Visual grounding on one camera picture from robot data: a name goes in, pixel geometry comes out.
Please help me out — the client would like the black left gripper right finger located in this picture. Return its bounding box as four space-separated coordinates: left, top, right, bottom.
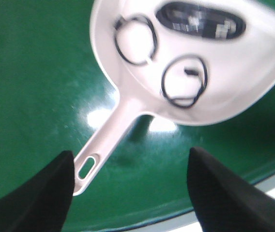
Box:
187 146 275 232

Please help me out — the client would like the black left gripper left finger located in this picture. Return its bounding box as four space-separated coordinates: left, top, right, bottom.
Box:
0 151 75 232

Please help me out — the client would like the thin black wire loop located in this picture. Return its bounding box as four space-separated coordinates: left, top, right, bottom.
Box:
161 56 208 109
114 14 157 66

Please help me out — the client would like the pink plastic dustpan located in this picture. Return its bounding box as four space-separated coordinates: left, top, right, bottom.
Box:
73 0 275 196

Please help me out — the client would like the black cable pack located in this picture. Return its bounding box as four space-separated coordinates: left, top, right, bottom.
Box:
155 1 246 40

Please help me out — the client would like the white outer rim right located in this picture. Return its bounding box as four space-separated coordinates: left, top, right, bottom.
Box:
118 178 275 232

